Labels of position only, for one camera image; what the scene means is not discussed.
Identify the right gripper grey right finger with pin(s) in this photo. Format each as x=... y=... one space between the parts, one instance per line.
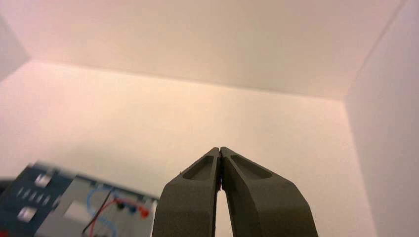
x=265 y=209

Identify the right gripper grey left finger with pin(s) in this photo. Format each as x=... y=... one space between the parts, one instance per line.
x=190 y=209

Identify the dark blue grey task box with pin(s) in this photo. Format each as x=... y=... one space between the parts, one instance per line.
x=62 y=202

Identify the white slider switch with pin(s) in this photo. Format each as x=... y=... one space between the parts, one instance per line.
x=26 y=214
x=42 y=179

